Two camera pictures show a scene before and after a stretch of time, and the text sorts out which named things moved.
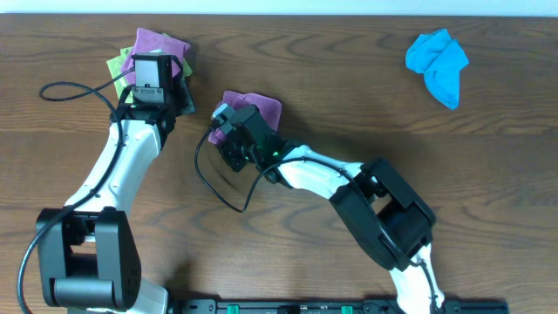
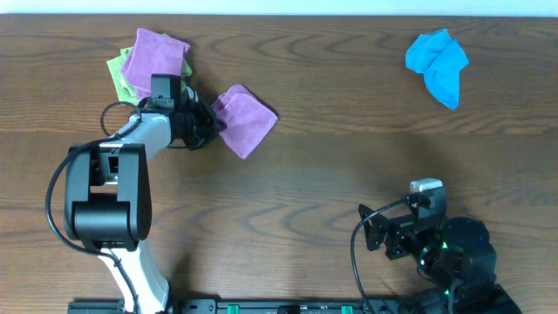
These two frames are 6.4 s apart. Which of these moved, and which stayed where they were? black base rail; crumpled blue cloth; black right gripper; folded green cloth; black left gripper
Moved: black left gripper; black right gripper
Stayed: folded green cloth; crumpled blue cloth; black base rail
